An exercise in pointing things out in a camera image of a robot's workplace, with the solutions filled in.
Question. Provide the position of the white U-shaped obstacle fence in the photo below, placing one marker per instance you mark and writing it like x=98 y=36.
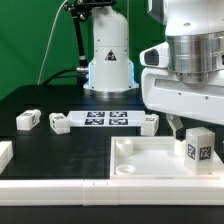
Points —
x=111 y=192

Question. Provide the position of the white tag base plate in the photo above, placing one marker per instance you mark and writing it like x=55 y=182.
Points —
x=105 y=118

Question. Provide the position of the white square tabletop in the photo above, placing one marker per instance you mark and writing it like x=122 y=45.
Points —
x=156 y=158

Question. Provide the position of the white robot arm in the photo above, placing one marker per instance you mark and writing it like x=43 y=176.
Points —
x=182 y=77

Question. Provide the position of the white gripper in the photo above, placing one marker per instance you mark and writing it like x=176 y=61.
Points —
x=179 y=132

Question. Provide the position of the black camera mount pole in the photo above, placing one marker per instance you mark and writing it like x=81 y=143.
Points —
x=80 y=11

